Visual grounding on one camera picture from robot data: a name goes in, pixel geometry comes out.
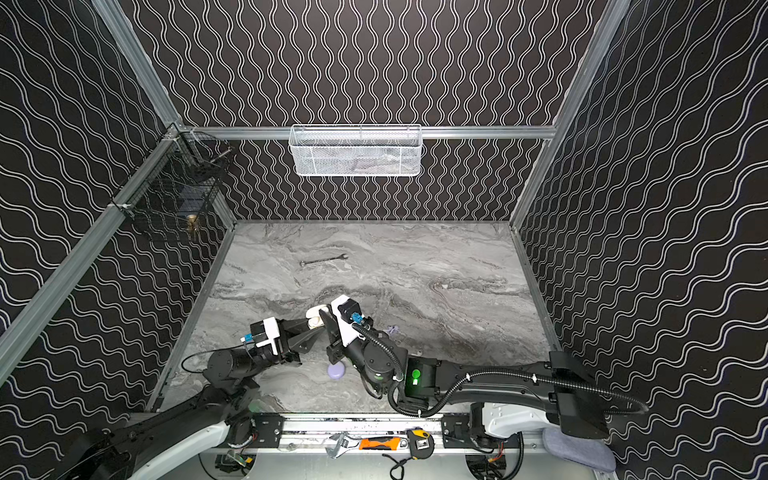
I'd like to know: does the cream earbud charging case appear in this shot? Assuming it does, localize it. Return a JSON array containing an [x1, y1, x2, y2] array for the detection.
[[306, 305, 329, 330]]

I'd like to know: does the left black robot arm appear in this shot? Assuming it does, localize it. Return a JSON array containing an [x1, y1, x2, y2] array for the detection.
[[51, 316, 324, 479]]

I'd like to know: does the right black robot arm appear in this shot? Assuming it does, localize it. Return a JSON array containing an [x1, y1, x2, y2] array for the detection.
[[318, 301, 649, 439]]

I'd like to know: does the purple round charging case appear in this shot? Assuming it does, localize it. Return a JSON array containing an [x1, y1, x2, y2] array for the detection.
[[327, 362, 346, 380]]

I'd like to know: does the steel combination wrench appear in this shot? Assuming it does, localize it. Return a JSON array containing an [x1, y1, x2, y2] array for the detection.
[[299, 253, 349, 267]]

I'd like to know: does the adjustable wrench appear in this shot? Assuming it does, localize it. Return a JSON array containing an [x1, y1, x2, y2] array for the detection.
[[325, 432, 358, 459]]

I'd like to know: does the yellow black tape measure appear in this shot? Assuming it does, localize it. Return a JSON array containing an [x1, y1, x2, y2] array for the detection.
[[406, 428, 435, 460]]

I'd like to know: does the brass fitting in basket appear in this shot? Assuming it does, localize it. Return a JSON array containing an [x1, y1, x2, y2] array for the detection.
[[186, 214, 200, 235]]

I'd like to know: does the grey cloth pad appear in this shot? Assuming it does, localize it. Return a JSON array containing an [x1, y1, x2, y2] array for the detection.
[[542, 427, 616, 473]]

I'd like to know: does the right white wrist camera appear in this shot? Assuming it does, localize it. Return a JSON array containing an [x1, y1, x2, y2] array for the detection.
[[331, 295, 363, 347]]

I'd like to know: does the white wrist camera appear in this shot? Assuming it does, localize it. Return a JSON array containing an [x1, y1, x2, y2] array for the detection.
[[240, 317, 281, 355], [331, 295, 363, 347]]

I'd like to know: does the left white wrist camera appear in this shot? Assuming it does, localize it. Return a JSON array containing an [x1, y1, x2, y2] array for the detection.
[[240, 317, 281, 355]]

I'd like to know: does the white wire mesh basket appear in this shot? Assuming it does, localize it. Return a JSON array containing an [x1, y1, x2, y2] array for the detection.
[[288, 124, 424, 177]]

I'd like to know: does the black wire basket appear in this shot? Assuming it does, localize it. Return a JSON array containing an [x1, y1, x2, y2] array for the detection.
[[124, 132, 233, 244]]

